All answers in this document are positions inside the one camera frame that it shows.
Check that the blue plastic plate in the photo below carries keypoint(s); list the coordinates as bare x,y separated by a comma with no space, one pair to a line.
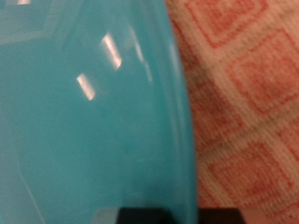
93,130

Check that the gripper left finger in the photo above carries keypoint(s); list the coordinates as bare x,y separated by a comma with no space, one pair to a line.
140,217

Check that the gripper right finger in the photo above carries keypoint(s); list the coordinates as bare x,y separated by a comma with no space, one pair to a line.
219,217

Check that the pink checked cloth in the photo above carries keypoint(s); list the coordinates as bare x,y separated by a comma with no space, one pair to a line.
249,109

